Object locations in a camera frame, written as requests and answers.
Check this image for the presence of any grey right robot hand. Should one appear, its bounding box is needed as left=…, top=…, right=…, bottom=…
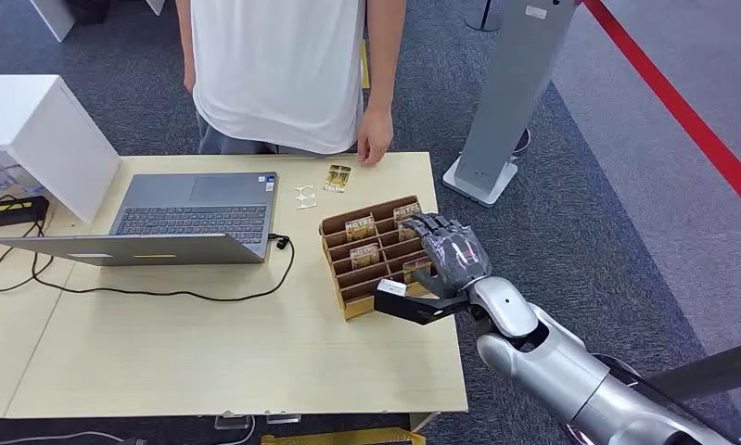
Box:
left=397, top=212, right=492, bottom=300

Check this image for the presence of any hotel key card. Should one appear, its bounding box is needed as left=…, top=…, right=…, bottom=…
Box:
left=322, top=163, right=352, bottom=194
left=344, top=217, right=377, bottom=243
left=350, top=243, right=382, bottom=271
left=392, top=202, right=423, bottom=242

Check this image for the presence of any brown wooden card rack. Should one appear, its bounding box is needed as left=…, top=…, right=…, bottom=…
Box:
left=318, top=195, right=446, bottom=322

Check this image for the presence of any person's left hand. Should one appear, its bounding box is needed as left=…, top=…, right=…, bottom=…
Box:
left=356, top=107, right=395, bottom=166

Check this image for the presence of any person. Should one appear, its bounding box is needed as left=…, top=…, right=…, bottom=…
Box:
left=174, top=0, right=408, bottom=166

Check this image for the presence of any grey standing kiosk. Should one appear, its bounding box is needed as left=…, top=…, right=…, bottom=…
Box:
left=441, top=0, right=578, bottom=209

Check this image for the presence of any yellow floor object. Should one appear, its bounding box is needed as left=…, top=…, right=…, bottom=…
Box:
left=260, top=426, right=428, bottom=445

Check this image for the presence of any black round stand base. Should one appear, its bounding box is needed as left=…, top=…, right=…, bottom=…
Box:
left=464, top=0, right=504, bottom=33

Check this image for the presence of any red floor tape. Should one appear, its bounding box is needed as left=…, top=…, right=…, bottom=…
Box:
left=582, top=0, right=741, bottom=223

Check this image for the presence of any grey laptop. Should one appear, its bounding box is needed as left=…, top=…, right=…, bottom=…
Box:
left=0, top=172, right=280, bottom=268

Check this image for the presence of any grey metal bar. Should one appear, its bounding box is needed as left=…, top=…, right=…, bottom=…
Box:
left=645, top=337, right=741, bottom=403

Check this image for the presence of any white box shelf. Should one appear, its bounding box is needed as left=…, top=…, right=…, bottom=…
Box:
left=0, top=74, right=123, bottom=224

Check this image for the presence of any black power adapter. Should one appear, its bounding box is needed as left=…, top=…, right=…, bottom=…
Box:
left=0, top=196, right=50, bottom=229

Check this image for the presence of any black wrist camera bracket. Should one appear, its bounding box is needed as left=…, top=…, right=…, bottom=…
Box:
left=373, top=288, right=473, bottom=326

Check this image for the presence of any black laptop charging cable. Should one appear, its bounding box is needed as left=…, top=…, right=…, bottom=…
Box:
left=0, top=220, right=296, bottom=303

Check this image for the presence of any white floor cable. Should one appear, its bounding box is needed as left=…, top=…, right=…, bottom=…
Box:
left=0, top=416, right=258, bottom=445

